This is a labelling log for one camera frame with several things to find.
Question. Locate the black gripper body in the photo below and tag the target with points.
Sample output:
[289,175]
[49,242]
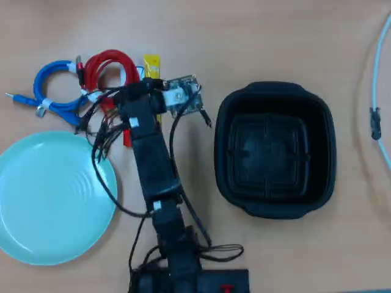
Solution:
[139,97]

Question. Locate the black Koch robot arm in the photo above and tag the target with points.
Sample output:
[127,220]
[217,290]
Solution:
[154,164]

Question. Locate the black square plastic bowl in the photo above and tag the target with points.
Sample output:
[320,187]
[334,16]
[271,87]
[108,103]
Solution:
[275,152]

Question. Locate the white packet with blue print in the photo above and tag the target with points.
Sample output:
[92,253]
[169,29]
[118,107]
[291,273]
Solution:
[140,72]

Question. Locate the yellow narrow packet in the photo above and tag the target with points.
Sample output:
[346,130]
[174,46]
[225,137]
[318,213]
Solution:
[151,65]

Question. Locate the light green plate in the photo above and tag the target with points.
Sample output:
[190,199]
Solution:
[52,198]

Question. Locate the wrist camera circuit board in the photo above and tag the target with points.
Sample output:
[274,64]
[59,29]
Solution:
[184,93]

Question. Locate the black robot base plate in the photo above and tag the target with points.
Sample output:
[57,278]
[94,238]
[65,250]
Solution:
[214,280]

